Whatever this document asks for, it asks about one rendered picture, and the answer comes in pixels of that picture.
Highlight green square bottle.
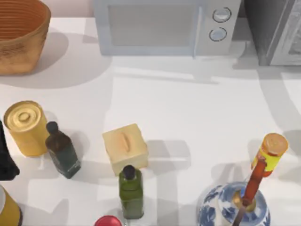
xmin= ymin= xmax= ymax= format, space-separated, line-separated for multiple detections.
xmin=119 ymin=165 xmax=144 ymax=220

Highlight microwave oven door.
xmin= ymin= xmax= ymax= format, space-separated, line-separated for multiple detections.
xmin=91 ymin=0 xmax=203 ymax=59

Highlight dark brown square bottle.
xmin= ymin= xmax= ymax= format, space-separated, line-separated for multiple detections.
xmin=45 ymin=121 xmax=81 ymax=179

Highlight round microwave knob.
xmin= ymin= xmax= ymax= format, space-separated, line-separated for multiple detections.
xmin=212 ymin=7 xmax=232 ymax=24
xmin=208 ymin=27 xmax=228 ymax=42

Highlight pale microwave oven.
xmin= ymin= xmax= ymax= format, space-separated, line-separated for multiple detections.
xmin=91 ymin=0 xmax=242 ymax=59

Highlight blue and white porcelain vase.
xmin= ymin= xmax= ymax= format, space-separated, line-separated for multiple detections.
xmin=196 ymin=181 xmax=271 ymax=226

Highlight red round cap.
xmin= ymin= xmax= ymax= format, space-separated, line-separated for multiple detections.
xmin=94 ymin=215 xmax=121 ymax=226

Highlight red sauce bottle yellow label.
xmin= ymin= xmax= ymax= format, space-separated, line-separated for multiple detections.
xmin=232 ymin=132 xmax=289 ymax=226

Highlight yellow can with gold lid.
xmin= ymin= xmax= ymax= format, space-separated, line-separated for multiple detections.
xmin=3 ymin=100 xmax=51 ymax=157

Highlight grey cabinet with dark inside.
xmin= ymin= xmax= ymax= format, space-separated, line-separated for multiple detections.
xmin=243 ymin=0 xmax=301 ymax=67

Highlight brown woven basket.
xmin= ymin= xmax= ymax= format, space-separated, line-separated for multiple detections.
xmin=0 ymin=0 xmax=52 ymax=76

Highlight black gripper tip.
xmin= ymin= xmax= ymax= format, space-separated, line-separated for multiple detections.
xmin=0 ymin=120 xmax=20 ymax=181

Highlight yellow cup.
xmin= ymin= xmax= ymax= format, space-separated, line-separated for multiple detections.
xmin=0 ymin=185 xmax=23 ymax=226

